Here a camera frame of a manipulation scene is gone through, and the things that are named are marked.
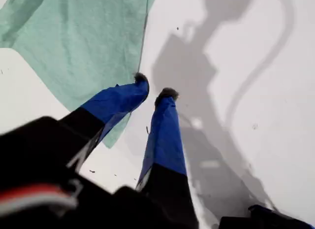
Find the pale green T-shirt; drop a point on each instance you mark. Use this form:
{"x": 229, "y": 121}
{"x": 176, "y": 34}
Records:
{"x": 73, "y": 42}

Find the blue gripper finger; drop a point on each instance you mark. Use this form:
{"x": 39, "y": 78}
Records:
{"x": 165, "y": 140}
{"x": 115, "y": 101}

